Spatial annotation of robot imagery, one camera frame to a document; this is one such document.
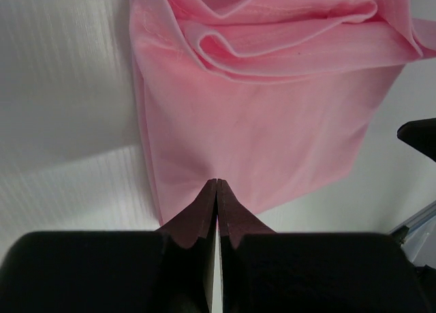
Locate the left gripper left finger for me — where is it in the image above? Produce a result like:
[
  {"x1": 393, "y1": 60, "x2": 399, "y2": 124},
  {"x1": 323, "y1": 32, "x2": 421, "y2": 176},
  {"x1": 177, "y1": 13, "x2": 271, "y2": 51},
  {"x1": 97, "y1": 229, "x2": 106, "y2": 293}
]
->
[{"x1": 1, "y1": 179, "x2": 217, "y2": 312}]

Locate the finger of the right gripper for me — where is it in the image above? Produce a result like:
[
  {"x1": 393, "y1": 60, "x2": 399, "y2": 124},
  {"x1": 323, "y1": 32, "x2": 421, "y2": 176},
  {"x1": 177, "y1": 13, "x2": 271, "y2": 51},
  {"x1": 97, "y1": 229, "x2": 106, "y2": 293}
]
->
[{"x1": 397, "y1": 118, "x2": 436, "y2": 161}]

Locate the pink t-shirt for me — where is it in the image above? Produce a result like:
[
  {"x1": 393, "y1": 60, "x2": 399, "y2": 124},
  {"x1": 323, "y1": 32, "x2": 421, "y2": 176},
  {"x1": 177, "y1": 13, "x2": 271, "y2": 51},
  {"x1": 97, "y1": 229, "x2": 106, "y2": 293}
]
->
[{"x1": 129, "y1": 0, "x2": 435, "y2": 223}]

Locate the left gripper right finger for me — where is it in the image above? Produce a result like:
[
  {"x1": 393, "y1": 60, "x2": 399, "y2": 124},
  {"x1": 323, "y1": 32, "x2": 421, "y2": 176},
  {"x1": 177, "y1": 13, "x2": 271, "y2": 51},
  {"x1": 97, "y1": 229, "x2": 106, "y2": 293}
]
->
[{"x1": 217, "y1": 180, "x2": 431, "y2": 312}]

